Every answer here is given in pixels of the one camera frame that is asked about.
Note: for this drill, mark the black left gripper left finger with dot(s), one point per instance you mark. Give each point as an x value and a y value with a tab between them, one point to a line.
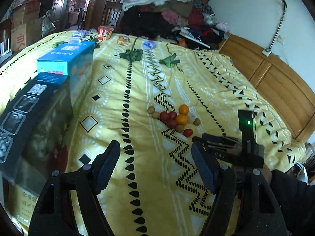
54	214

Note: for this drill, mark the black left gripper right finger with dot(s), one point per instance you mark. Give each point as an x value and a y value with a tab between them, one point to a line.
259	212

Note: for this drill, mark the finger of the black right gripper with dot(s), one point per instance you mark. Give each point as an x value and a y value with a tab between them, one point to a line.
214	149
225	140

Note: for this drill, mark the right hand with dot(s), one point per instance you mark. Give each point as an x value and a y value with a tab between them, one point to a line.
266	173

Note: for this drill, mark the brown longan fruit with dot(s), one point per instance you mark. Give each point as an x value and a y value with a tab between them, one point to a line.
197	122

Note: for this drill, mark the large orange left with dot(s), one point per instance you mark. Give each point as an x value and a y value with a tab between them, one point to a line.
182	119

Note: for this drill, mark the small orange back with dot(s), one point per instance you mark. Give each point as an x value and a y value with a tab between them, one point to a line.
183	109

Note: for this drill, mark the yellow patterned bed sheet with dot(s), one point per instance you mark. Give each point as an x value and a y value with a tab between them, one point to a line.
155	188

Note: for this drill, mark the wooden headboard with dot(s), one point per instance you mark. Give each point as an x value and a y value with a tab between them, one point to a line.
280	85

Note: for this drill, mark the green leafy vegetable right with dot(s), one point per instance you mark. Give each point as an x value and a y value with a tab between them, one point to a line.
170	61

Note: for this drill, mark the green leafy vegetable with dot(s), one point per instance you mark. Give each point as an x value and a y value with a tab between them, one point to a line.
132	55
95	40
170	61

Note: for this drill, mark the black product box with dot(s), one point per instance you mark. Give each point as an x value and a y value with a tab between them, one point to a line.
33	127

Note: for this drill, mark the green leafy vegetable centre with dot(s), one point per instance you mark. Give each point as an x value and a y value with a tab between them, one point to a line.
132	55

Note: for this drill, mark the blue white small packet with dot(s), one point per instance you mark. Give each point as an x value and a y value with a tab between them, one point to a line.
149	45

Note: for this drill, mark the yellow snack packet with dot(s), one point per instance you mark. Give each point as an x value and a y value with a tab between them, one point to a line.
123	40

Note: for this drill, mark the pile of clothes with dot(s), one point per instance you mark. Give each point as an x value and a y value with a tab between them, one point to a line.
173	20

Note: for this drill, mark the green leafy vegetable left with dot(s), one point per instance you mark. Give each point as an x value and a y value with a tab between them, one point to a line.
95	40

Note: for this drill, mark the red instant noodle cup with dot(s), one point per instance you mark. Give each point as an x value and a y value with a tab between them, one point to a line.
104	32

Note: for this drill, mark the blue green radish box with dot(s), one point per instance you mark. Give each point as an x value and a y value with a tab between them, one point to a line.
73	59

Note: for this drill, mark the wooden chair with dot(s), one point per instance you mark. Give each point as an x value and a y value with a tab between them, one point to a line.
112	14

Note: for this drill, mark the cardboard boxes stack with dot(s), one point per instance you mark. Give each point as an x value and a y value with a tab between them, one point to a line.
27	26

